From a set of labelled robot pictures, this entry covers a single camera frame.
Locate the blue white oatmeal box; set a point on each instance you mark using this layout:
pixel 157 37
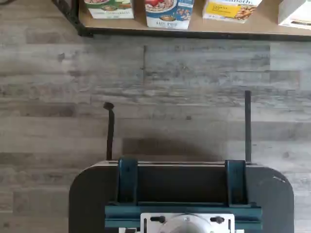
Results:
pixel 165 14

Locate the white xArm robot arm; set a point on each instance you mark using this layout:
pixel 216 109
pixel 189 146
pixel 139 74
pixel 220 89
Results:
pixel 187 225

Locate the green apple cinnamon oatmeal box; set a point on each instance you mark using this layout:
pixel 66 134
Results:
pixel 109 9

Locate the purely elizabeth yellow box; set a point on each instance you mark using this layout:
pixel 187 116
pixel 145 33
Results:
pixel 228 11

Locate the white organic pantry box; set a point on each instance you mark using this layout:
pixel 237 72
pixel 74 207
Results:
pixel 296 12

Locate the dark robot stand top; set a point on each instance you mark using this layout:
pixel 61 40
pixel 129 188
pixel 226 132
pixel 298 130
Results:
pixel 267 199

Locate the teal metal mounting frame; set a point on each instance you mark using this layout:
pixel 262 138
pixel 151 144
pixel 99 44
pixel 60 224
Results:
pixel 182 208

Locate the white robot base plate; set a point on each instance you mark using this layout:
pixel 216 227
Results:
pixel 145 218

